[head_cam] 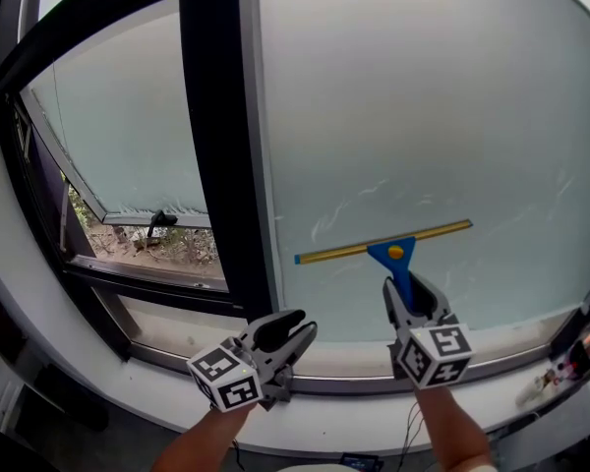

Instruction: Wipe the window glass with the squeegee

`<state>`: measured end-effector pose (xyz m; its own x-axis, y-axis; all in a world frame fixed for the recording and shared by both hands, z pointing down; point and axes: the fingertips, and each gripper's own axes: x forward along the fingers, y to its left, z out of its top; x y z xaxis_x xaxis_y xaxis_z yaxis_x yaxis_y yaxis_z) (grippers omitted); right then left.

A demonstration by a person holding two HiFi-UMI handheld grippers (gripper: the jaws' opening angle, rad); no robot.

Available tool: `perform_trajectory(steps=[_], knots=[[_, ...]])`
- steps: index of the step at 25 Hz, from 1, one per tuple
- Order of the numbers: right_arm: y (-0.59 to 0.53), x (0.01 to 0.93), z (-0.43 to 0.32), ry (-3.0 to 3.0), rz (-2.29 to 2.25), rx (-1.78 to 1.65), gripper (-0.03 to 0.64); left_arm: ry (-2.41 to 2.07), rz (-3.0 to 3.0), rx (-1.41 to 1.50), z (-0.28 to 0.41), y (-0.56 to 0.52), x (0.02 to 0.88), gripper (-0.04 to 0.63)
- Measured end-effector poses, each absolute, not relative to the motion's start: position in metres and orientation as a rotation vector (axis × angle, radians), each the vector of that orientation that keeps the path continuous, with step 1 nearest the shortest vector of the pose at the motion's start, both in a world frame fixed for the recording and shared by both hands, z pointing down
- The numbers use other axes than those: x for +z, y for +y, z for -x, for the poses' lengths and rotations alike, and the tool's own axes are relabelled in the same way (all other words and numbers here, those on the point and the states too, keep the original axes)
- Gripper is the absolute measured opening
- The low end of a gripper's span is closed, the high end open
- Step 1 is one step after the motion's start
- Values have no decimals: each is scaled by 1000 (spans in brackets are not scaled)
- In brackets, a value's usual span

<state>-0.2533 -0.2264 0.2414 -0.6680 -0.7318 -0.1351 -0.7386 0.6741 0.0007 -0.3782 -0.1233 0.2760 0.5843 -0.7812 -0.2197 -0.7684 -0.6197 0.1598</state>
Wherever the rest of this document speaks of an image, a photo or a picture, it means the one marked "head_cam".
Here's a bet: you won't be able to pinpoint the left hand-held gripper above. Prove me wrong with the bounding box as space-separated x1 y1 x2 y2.
186 309 320 414

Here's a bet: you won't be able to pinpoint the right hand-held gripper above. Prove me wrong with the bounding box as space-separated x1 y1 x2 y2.
382 271 475 390

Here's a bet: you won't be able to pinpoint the blue and brass squeegee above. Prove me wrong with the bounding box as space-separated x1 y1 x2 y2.
293 218 474 313

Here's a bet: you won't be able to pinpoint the frosted window glass pane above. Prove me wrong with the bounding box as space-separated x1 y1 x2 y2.
256 0 590 344

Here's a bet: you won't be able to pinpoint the person's left forearm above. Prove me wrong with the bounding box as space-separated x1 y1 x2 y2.
149 400 260 472

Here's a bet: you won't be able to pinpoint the person's right forearm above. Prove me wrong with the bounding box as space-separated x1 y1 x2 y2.
412 384 496 472

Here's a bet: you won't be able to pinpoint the open frosted window sash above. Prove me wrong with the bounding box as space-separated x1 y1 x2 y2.
20 0 212 229

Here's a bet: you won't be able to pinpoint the small dark screen device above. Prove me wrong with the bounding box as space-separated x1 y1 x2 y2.
337 451 383 472

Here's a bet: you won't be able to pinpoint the green shrubs outside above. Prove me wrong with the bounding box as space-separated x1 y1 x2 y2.
64 177 226 268

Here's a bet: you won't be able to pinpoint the colourful clutter of small items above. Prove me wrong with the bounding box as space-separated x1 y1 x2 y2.
540 312 590 387

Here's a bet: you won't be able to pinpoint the silver window sill rail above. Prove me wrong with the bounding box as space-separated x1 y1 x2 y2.
127 330 574 396

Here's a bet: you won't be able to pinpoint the thin black cable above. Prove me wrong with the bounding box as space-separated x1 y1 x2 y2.
397 399 425 472

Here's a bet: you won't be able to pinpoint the black window handle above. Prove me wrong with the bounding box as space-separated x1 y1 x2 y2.
146 209 180 239

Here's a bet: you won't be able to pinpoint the black window frame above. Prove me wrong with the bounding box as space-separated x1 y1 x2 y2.
0 0 282 363

